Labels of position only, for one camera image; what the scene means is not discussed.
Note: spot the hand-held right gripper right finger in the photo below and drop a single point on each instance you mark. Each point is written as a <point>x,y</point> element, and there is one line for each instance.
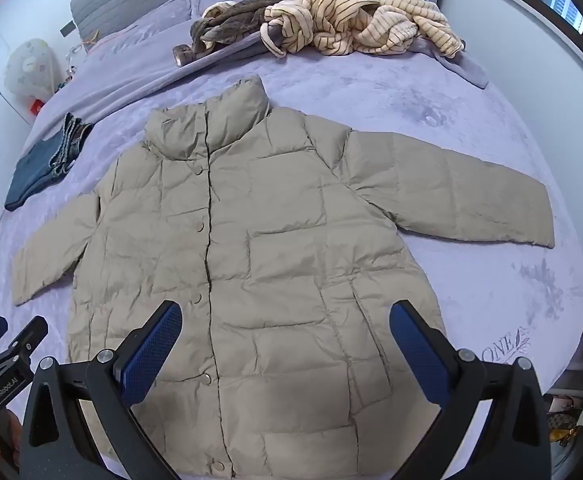
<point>416,350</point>

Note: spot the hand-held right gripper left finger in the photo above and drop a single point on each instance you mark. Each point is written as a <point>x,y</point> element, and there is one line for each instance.
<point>151,355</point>

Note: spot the beige puffer jacket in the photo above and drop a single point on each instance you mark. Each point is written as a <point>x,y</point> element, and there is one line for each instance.
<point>271,235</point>

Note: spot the brown patterned bag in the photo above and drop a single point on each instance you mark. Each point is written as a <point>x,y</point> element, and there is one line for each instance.
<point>566,422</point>

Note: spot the folded blue jeans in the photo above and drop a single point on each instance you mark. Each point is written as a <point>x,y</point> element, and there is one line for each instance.
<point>31,170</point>

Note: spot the white standing fan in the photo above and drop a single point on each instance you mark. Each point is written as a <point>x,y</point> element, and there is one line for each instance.
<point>31,70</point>

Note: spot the grey fleece garment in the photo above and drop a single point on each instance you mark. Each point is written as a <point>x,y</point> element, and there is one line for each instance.
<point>471,72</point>

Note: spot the cream striped garment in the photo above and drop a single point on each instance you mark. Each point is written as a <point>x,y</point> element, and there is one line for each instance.
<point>341,15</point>

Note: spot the brown fuzzy garment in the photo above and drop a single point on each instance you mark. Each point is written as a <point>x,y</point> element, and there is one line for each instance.
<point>241,10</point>

